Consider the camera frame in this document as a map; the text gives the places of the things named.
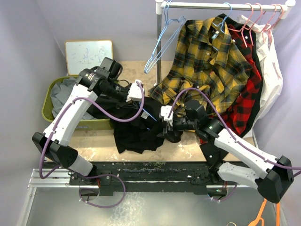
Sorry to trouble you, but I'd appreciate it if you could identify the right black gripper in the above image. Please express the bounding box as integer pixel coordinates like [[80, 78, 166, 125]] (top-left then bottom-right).
[[157, 114, 198, 141]]

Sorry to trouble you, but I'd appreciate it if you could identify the light blue wire hanger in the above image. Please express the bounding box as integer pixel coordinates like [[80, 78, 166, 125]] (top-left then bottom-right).
[[140, 102, 157, 130]]

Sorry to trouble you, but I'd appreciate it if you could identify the black t-shirt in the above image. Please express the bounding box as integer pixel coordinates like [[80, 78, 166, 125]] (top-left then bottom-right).
[[89, 93, 184, 154]]

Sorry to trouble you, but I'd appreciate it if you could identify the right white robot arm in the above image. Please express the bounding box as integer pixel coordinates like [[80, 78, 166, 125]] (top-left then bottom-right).
[[159, 100, 294, 203]]

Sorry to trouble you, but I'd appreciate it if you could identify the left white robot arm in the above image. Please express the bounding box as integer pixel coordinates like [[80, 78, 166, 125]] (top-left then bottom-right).
[[32, 57, 144, 185]]

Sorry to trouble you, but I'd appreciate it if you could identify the grey shirt in bin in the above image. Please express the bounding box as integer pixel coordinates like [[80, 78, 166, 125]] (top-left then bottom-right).
[[50, 79, 99, 121]]

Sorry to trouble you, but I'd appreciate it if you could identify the red black plaid shirt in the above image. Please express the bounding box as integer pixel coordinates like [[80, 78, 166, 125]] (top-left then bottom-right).
[[199, 13, 263, 145]]

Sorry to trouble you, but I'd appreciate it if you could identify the yellow plaid shirt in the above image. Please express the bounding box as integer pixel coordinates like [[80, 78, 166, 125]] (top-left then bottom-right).
[[148, 17, 252, 113]]

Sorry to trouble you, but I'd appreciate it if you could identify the white shirt on rack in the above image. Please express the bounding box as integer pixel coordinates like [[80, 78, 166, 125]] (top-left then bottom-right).
[[238, 15, 283, 121]]

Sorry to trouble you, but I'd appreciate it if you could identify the orange plastic hanger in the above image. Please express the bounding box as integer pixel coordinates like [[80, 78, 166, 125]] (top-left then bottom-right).
[[248, 199, 281, 226]]

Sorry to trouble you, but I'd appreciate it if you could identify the blue hanger holding plaid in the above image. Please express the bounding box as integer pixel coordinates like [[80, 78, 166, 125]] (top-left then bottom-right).
[[212, 2, 233, 33]]

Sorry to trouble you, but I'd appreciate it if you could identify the pink hanger left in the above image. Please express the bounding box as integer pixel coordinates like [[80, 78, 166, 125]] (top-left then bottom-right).
[[239, 2, 256, 48]]

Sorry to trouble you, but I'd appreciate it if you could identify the pink hanger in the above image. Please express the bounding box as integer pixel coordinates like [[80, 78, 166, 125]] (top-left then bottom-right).
[[262, 3, 283, 44], [249, 3, 263, 35], [239, 2, 256, 48]]

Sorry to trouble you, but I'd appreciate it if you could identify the pink hanger right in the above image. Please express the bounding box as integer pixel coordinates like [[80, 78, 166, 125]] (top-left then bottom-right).
[[262, 3, 283, 44]]

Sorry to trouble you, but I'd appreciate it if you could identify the pink hanger middle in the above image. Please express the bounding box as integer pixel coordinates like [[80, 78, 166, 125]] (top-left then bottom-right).
[[249, 3, 263, 35]]

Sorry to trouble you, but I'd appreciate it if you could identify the green plastic laundry bin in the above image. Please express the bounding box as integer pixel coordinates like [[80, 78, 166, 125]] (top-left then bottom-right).
[[41, 76, 112, 131]]

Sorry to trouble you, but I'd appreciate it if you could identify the white metal clothes rack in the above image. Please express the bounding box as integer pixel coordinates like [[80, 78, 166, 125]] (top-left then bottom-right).
[[154, 0, 296, 156]]

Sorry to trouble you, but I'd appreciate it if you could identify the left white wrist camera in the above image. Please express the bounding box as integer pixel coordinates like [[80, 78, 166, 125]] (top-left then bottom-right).
[[126, 80, 145, 102]]

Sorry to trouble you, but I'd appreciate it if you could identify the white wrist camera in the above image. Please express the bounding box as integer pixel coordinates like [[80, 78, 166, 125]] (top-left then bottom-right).
[[126, 80, 145, 102], [159, 105, 173, 125]]

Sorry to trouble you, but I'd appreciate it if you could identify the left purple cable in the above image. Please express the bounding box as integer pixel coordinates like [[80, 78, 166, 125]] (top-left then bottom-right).
[[38, 81, 145, 209]]

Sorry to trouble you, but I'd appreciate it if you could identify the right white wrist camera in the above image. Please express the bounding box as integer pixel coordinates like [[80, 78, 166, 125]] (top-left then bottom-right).
[[159, 105, 173, 125]]

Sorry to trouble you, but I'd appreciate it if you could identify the small whiteboard yellow frame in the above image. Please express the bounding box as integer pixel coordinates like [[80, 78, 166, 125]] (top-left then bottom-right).
[[64, 40, 113, 76]]

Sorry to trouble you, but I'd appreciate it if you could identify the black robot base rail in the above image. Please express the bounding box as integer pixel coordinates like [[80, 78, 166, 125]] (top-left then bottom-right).
[[67, 161, 233, 199]]

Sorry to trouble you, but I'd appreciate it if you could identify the blue wire hangers bunch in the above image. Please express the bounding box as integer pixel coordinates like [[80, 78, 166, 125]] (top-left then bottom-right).
[[143, 0, 186, 74]]

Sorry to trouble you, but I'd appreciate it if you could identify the aluminium extrusion frame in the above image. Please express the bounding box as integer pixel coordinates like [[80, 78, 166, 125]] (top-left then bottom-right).
[[28, 169, 70, 188]]

